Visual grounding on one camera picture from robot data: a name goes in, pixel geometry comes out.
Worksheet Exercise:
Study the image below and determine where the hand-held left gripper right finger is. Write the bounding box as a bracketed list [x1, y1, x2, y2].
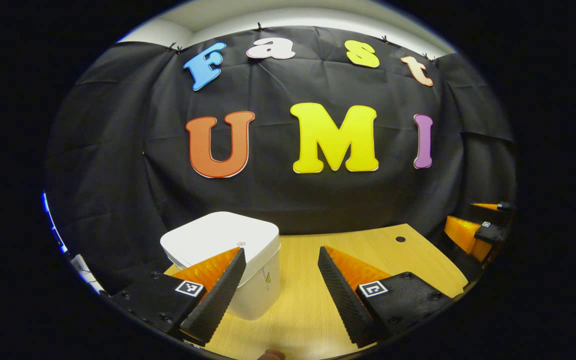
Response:
[317, 245, 454, 349]

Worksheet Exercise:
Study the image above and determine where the white desktop garbage bin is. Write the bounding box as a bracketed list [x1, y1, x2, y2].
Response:
[160, 211, 282, 321]

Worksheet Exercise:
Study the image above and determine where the wooden desktop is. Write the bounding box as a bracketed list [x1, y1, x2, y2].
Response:
[163, 223, 469, 360]

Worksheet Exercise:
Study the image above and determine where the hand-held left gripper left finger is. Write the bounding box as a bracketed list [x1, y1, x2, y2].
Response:
[109, 246, 247, 346]

